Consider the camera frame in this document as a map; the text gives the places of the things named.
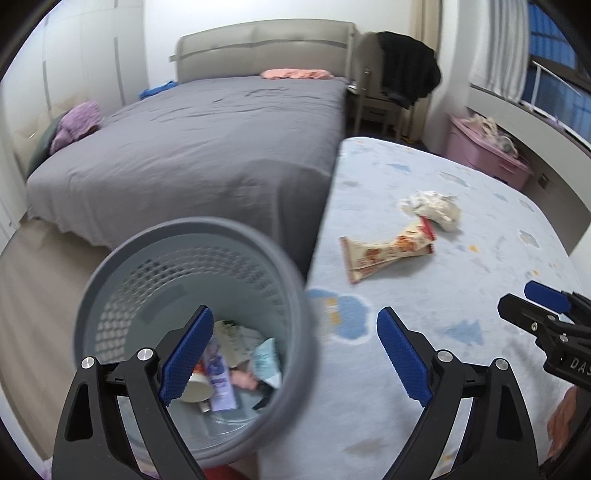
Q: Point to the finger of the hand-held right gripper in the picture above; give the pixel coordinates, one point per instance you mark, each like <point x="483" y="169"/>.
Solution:
<point x="531" y="314"/>
<point x="547" y="295"/>

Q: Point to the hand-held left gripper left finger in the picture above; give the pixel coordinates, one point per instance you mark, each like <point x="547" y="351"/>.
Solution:
<point x="184" y="355"/>

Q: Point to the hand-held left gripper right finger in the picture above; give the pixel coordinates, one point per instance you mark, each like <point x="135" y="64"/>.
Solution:
<point x="404" y="355"/>

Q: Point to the red and white paper cup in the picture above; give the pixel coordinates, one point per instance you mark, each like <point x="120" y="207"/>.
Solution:
<point x="198" y="391"/>

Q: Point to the white squeeze tube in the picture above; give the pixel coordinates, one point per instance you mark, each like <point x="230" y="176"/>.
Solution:
<point x="219" y="378"/>

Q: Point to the light blue packet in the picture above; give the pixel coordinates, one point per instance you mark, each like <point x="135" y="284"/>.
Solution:
<point x="267" y="360"/>

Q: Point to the small black object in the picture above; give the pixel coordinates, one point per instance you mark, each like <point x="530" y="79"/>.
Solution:
<point x="265" y="396"/>

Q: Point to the grey plastic basket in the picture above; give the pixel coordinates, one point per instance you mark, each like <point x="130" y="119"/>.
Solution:
<point x="138" y="258"/>

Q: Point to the person's right hand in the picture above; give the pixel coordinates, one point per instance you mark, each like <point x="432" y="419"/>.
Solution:
<point x="563" y="415"/>

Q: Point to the beige snack wrapper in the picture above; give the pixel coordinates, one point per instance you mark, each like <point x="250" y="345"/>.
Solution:
<point x="383" y="251"/>

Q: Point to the red object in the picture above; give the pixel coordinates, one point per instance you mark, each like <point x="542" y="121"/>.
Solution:
<point x="226" y="473"/>

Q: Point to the crumpled white tissue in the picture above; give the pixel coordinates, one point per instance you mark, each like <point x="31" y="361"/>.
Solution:
<point x="434" y="207"/>

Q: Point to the pink storage box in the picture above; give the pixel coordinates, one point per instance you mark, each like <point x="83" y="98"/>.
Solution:
<point x="480" y="159"/>

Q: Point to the beige fabric bundle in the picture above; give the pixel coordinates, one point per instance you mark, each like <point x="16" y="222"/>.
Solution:
<point x="489" y="129"/>

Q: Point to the grey bed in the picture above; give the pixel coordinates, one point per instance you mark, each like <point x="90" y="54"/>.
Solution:
<point x="207" y="138"/>

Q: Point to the window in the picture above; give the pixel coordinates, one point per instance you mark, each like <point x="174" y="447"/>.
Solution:
<point x="554" y="50"/>

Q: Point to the dark green cushion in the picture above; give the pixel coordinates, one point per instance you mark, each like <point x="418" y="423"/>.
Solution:
<point x="41" y="147"/>

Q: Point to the white curtain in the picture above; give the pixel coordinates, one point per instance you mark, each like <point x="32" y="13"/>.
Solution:
<point x="498" y="46"/>

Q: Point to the purple knit cloth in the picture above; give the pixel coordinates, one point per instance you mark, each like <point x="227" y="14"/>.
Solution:
<point x="78" y="120"/>

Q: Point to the beige chair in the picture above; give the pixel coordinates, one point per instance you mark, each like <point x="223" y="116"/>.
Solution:
<point x="369" y="99"/>

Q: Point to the blue cloth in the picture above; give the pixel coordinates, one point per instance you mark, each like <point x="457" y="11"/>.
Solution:
<point x="157" y="90"/>

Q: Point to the black jacket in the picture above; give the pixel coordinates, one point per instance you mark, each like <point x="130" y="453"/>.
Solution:
<point x="406" y="64"/>

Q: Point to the pink cloth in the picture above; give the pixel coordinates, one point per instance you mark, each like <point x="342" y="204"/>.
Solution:
<point x="295" y="74"/>

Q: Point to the beige curtain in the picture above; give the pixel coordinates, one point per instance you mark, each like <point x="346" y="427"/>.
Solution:
<point x="427" y="14"/>

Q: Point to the beige upholstered headboard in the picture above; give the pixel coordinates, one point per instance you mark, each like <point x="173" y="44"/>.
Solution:
<point x="258" y="50"/>

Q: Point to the white wardrobe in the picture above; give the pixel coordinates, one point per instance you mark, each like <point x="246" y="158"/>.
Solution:
<point x="69" y="55"/>

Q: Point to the wall socket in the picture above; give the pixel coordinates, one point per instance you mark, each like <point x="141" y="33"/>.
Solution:
<point x="545" y="181"/>

